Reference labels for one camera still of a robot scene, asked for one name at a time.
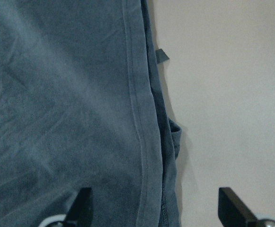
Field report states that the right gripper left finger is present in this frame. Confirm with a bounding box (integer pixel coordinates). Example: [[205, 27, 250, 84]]
[[63, 188, 92, 227]]

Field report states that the black graphic t-shirt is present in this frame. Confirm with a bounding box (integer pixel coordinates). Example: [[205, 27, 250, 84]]
[[0, 0, 181, 227]]

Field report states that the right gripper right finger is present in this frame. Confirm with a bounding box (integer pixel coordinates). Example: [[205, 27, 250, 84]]
[[218, 187, 263, 227]]

